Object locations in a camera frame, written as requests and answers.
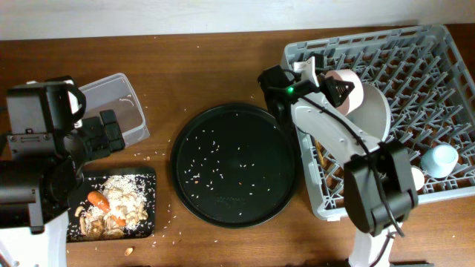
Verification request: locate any pink bowl with food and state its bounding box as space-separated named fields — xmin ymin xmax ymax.
xmin=325 ymin=69 xmax=364 ymax=116

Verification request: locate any pale blue plate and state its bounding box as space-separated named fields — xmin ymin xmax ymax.
xmin=346 ymin=83 xmax=391 ymax=142

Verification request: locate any orange carrot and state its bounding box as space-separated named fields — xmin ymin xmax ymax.
xmin=88 ymin=191 xmax=126 ymax=226

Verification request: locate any wooden chopstick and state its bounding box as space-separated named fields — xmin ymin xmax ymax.
xmin=315 ymin=140 xmax=327 ymax=168

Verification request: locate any white paper cup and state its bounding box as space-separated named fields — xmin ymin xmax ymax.
xmin=411 ymin=166 xmax=425 ymax=191

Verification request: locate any light blue cup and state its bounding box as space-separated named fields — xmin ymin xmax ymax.
xmin=421 ymin=145 xmax=459 ymax=178

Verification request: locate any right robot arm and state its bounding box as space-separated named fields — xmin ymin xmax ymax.
xmin=258 ymin=57 xmax=419 ymax=266

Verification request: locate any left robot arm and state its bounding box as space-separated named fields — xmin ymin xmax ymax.
xmin=1 ymin=76 xmax=125 ymax=266

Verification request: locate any grey dishwasher rack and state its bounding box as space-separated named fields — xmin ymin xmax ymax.
xmin=281 ymin=25 xmax=474 ymax=204

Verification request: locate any clear plastic bin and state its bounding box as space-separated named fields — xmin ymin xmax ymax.
xmin=79 ymin=73 xmax=150 ymax=147

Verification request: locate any food scraps and rice pile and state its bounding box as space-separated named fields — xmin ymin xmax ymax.
xmin=73 ymin=174 xmax=155 ymax=240

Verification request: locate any black rectangular tray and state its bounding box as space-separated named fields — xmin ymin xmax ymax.
xmin=66 ymin=166 xmax=157 ymax=243

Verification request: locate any round black serving tray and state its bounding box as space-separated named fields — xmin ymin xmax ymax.
xmin=170 ymin=103 xmax=298 ymax=228

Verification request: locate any peanut on table front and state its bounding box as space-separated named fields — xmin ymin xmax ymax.
xmin=125 ymin=247 xmax=134 ymax=256

